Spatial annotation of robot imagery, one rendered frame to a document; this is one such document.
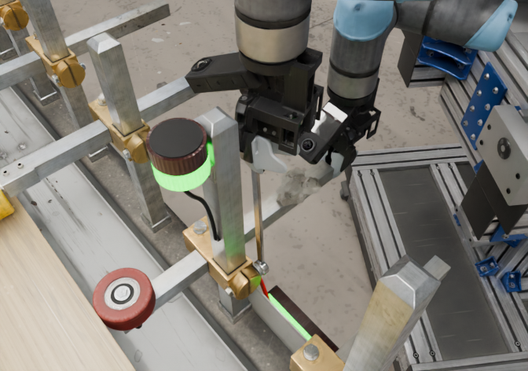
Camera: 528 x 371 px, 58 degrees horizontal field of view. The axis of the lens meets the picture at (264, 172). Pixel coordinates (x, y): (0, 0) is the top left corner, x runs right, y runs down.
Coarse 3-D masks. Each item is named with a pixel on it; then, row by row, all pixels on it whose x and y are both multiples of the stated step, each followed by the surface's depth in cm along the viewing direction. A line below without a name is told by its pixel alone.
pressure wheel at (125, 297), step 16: (112, 272) 67; (128, 272) 67; (96, 288) 65; (112, 288) 65; (128, 288) 65; (144, 288) 65; (96, 304) 64; (112, 304) 64; (128, 304) 64; (144, 304) 64; (112, 320) 62; (128, 320) 63; (144, 320) 65
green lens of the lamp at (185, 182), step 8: (208, 152) 50; (208, 160) 49; (152, 168) 49; (200, 168) 48; (208, 168) 50; (160, 176) 48; (168, 176) 48; (176, 176) 48; (184, 176) 48; (192, 176) 48; (200, 176) 49; (160, 184) 49; (168, 184) 49; (176, 184) 48; (184, 184) 48; (192, 184) 49; (200, 184) 50
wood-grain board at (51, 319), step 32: (0, 224) 73; (32, 224) 73; (0, 256) 69; (32, 256) 69; (0, 288) 66; (32, 288) 66; (64, 288) 66; (0, 320) 63; (32, 320) 63; (64, 320) 63; (96, 320) 63; (0, 352) 60; (32, 352) 60; (64, 352) 60; (96, 352) 60
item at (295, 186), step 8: (296, 168) 83; (288, 176) 82; (296, 176) 83; (304, 176) 83; (288, 184) 80; (296, 184) 81; (304, 184) 81; (312, 184) 82; (280, 192) 81; (288, 192) 80; (296, 192) 81; (304, 192) 81; (312, 192) 81; (280, 200) 79; (288, 200) 79; (296, 200) 80
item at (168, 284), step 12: (312, 168) 85; (324, 168) 85; (324, 180) 85; (264, 204) 80; (276, 204) 80; (252, 216) 78; (264, 216) 78; (276, 216) 80; (252, 228) 77; (264, 228) 80; (192, 252) 74; (180, 264) 73; (192, 264) 73; (204, 264) 73; (168, 276) 71; (180, 276) 71; (192, 276) 73; (156, 288) 70; (168, 288) 70; (180, 288) 72; (156, 300) 69; (168, 300) 72
